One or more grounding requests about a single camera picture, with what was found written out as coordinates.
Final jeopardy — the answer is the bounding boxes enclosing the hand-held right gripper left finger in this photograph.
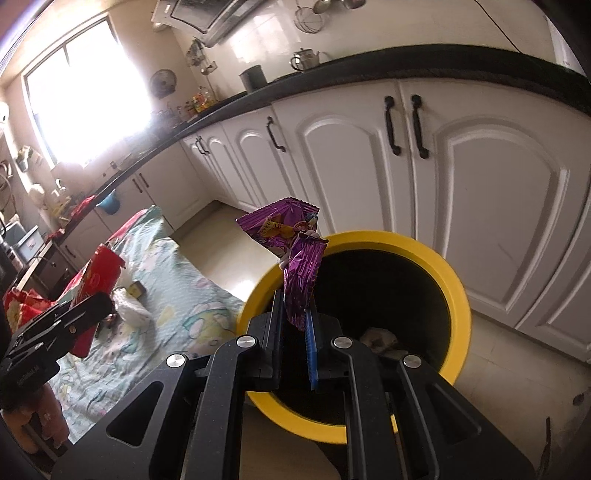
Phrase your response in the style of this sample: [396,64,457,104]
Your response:
[62,290,286,480]

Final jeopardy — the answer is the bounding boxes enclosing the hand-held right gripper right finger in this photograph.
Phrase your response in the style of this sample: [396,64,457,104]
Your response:
[304,309,539,480]

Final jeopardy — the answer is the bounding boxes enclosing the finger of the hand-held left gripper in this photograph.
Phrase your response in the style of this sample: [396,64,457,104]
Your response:
[7,293,115,366]

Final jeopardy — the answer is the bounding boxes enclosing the red snack packet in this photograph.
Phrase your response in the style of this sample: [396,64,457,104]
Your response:
[69,244,126,357]

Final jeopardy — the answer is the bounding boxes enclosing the purple snack wrapper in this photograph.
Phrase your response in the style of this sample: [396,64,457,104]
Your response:
[235,198,329,329]

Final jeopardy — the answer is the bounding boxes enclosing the yellow-rimmed black trash bin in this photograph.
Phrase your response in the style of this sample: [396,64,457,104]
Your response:
[235,231,472,446]

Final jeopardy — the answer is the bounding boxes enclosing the person's left hand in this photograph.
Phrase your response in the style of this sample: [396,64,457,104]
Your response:
[9,383,71,457]

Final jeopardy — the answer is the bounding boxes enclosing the crumpled white plastic wrapper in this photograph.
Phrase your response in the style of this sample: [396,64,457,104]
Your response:
[113,286,153,333]

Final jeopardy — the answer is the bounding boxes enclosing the crumpled beige wrapper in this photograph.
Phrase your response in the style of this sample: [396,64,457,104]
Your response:
[360,327,400,358]

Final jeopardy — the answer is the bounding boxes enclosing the white storage box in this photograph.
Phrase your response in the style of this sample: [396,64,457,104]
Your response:
[9,222,42,259]

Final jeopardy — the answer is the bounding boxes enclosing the cartoon cat printed blanket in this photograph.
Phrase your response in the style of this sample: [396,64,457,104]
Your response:
[46,205,245,444]

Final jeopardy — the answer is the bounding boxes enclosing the red cloth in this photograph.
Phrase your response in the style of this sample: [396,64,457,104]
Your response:
[69,196,98,217]

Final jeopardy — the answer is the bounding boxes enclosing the blue hanging plastic bin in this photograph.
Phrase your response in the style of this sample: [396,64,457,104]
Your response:
[97,191,122,215]

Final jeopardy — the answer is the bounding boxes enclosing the kitchen window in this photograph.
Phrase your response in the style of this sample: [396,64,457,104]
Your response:
[25,18,153,167]

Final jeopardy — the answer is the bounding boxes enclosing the white base cabinets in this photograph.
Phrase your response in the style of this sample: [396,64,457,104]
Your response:
[60,78,591,365]

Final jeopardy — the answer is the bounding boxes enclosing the group of condiment bottles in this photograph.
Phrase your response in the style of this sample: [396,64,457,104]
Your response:
[185,88,218,114]

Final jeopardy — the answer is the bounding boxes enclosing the dark metal pot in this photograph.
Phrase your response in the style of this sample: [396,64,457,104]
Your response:
[239,65,269,90]

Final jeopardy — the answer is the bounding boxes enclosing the steel teapot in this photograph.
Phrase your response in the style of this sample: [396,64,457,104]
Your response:
[290,47,321,71]

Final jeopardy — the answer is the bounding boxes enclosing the black kitchen countertop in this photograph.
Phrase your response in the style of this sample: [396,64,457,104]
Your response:
[46,44,591,241]

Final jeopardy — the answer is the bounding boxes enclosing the black range hood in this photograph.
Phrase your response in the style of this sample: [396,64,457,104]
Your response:
[152,0,259,47]

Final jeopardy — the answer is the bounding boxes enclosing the metal mesh strainer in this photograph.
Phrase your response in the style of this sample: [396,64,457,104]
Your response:
[295,4,329,34]

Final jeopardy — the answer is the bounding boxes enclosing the round wall ventilation fan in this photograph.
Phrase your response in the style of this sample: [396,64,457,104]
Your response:
[150,69,178,99]

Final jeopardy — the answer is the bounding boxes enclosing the wall rack with utensils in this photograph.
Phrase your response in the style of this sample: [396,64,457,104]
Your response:
[187,39,218,75]

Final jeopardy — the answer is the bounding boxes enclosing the black power cable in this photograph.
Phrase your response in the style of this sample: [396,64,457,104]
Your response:
[475,0,522,51]

